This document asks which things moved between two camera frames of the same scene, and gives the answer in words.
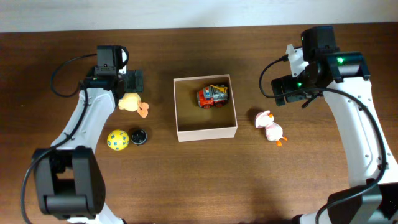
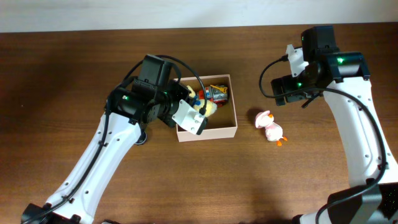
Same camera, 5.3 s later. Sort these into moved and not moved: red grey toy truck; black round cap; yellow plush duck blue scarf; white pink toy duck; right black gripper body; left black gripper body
Moved: left black gripper body; yellow plush duck blue scarf
Not moved: red grey toy truck; right black gripper body; white pink toy duck; black round cap
